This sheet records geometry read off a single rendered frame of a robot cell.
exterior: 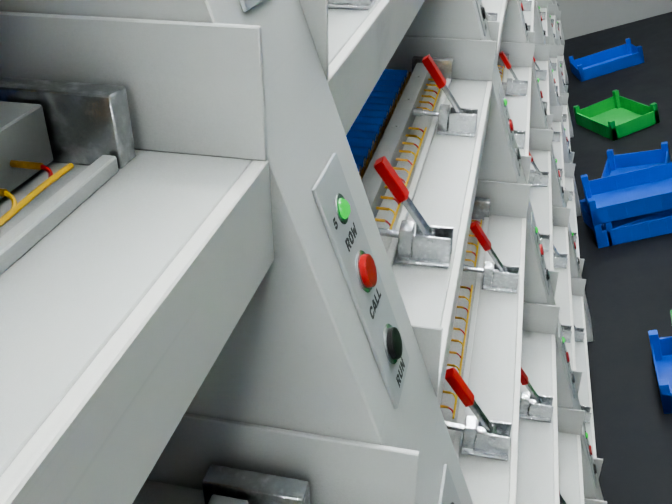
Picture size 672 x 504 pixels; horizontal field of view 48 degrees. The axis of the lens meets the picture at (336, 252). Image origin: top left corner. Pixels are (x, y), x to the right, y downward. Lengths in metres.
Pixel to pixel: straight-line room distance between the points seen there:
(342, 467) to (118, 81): 0.20
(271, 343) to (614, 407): 1.56
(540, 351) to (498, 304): 0.26
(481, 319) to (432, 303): 0.32
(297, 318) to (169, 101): 0.10
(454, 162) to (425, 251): 0.19
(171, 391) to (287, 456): 0.16
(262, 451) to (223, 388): 0.04
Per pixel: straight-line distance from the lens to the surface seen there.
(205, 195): 0.27
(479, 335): 0.83
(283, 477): 0.38
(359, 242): 0.36
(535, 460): 0.97
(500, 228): 1.04
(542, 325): 1.16
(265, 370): 0.35
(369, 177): 0.66
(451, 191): 0.70
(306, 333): 0.33
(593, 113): 3.44
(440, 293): 0.55
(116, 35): 0.29
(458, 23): 0.98
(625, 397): 1.88
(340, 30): 0.47
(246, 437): 0.38
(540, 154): 1.76
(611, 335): 2.07
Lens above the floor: 1.22
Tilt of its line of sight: 25 degrees down
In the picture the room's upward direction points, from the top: 21 degrees counter-clockwise
